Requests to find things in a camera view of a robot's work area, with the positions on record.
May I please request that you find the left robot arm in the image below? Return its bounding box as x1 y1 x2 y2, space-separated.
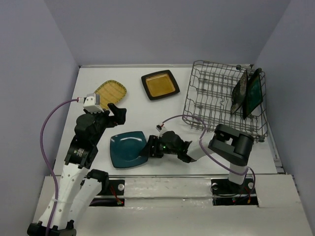
27 103 127 236

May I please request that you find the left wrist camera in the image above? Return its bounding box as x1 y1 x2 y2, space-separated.
78 93 104 114

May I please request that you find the black floral square plate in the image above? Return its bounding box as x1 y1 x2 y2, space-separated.
230 70 248 114

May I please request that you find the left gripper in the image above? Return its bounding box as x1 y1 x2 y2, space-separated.
85 103 126 144

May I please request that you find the amber square plate black rim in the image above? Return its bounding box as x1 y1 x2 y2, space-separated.
141 70 180 101

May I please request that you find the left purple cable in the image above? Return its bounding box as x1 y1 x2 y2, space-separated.
40 98 82 236

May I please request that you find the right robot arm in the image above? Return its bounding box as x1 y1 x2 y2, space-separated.
139 124 254 193

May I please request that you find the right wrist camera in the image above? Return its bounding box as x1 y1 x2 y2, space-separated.
156 124 168 137

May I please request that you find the teal square plate black rim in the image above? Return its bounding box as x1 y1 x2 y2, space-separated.
242 68 263 119

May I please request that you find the grey wire dish rack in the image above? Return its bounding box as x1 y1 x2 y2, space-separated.
182 60 269 142

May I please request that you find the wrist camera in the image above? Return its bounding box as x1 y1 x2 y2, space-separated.
156 124 168 137
78 93 104 114

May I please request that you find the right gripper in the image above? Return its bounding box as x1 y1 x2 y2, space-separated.
139 134 179 157

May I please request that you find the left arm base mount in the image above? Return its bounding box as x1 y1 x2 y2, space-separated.
90 179 125 207

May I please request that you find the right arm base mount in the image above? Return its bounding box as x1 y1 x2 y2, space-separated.
210 178 258 206

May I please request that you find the dark teal blue plate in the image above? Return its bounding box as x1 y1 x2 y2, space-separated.
110 131 148 169

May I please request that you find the yellow green striped plate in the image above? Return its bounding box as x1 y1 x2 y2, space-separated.
95 80 127 110

